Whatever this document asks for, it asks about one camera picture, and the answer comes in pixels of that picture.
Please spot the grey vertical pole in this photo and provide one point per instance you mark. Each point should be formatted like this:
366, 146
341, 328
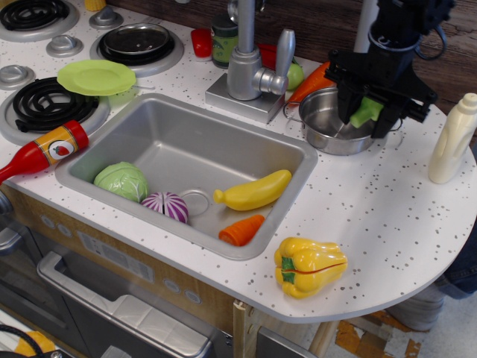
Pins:
369, 12

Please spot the green toy broccoli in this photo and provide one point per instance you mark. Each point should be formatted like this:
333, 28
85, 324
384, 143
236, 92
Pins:
368, 110

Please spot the green toy pear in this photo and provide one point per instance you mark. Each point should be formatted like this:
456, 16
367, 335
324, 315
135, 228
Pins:
295, 76

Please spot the yellow object bottom left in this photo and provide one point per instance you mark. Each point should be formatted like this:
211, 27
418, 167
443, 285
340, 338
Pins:
43, 342

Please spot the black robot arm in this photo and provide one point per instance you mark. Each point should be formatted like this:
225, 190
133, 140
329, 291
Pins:
401, 25

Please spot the black front stove coil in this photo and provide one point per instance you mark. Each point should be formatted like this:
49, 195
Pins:
44, 105

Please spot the silver oven door handle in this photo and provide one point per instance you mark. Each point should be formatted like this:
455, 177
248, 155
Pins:
125, 327

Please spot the green toy cabbage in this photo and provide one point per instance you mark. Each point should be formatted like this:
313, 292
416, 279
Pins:
123, 179

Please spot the black stove coil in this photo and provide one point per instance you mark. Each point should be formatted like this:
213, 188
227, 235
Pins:
27, 15
44, 105

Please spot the whole orange toy carrot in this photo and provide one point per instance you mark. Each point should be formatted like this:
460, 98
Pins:
314, 82

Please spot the green toy can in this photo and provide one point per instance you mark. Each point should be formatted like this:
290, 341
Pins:
224, 39

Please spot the black rear stove coil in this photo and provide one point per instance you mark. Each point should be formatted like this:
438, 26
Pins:
27, 15

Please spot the grey stove knob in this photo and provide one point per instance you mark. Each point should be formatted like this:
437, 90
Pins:
13, 77
64, 45
106, 19

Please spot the steel pot lid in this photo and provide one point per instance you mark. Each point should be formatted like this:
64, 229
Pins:
133, 38

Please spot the yellow toy corn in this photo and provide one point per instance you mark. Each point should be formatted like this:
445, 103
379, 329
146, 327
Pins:
95, 5

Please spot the light green plastic plate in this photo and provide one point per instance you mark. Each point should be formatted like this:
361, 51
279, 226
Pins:
96, 77

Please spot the orange carrot piece in sink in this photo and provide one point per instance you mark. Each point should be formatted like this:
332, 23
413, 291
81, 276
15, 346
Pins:
241, 232

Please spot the cream plastic bottle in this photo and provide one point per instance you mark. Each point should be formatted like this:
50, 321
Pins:
453, 141

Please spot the yellow toy bell pepper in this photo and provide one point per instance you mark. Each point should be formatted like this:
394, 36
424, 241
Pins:
304, 266

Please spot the yellow toy banana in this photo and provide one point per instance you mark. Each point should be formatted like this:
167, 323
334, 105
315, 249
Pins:
254, 194

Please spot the silver toy sink basin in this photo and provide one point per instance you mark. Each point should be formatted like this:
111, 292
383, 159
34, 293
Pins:
191, 152

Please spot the purple toy onion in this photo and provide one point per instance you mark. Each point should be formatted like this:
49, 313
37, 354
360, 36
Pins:
169, 204

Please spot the stainless steel pot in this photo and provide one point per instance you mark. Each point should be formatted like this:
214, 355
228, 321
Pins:
323, 129

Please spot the silver toy faucet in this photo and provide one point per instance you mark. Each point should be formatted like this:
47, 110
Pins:
248, 88

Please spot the red toy ketchup bottle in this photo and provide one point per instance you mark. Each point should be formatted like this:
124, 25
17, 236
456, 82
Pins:
46, 150

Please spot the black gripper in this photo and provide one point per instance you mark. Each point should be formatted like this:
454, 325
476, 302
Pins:
385, 76

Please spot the red toy pepper piece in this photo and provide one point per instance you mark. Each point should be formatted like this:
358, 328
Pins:
202, 43

